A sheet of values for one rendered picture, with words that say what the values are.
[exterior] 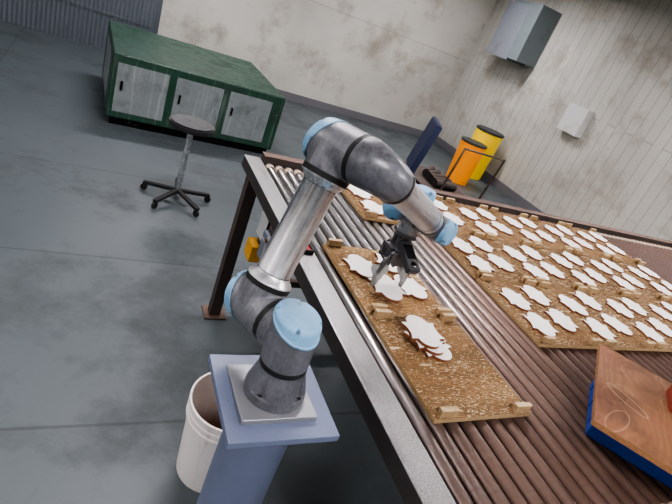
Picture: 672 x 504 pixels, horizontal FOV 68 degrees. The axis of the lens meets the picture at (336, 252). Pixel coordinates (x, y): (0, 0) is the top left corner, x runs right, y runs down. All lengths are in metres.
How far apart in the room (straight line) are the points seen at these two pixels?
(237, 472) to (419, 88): 8.59
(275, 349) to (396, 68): 8.24
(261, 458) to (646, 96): 6.65
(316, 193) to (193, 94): 4.09
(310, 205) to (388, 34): 7.89
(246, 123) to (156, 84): 0.93
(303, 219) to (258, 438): 0.49
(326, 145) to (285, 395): 0.57
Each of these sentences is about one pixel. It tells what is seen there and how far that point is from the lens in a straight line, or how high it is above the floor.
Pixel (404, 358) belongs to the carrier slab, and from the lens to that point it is 1.45.
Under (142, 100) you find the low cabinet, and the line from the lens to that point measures 5.12.
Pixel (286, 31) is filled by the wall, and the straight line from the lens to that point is 8.31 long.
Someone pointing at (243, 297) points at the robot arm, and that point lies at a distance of 1.18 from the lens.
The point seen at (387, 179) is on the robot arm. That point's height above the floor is 1.44.
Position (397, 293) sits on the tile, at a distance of 1.64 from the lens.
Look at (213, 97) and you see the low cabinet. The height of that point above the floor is 0.48.
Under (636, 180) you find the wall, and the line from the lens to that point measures 7.05.
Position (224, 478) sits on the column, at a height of 0.63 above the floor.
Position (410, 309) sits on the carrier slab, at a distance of 1.69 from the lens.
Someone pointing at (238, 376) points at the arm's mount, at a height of 0.88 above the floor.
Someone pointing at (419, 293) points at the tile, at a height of 0.95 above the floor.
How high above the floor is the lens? 1.74
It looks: 26 degrees down
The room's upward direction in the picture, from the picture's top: 22 degrees clockwise
